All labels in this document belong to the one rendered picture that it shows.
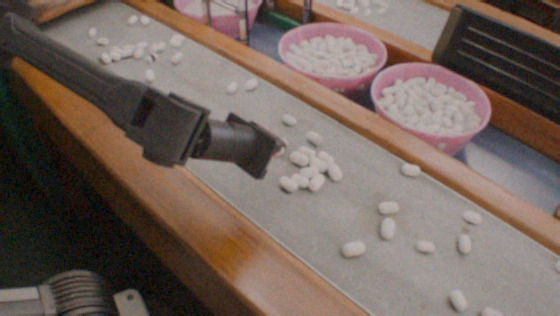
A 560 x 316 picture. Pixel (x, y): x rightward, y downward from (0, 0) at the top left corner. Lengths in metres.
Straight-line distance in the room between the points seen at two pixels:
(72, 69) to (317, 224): 0.44
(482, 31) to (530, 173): 0.55
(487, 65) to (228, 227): 0.44
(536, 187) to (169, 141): 0.78
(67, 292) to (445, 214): 0.62
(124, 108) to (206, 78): 0.54
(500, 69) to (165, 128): 0.39
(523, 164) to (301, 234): 0.56
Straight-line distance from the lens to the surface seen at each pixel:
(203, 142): 0.58
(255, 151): 0.66
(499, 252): 0.80
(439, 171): 0.85
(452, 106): 1.05
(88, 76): 0.61
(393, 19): 1.39
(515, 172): 1.06
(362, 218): 0.77
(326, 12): 1.32
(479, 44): 0.57
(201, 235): 0.72
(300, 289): 0.66
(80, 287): 0.69
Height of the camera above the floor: 1.33
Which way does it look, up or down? 44 degrees down
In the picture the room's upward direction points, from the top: straight up
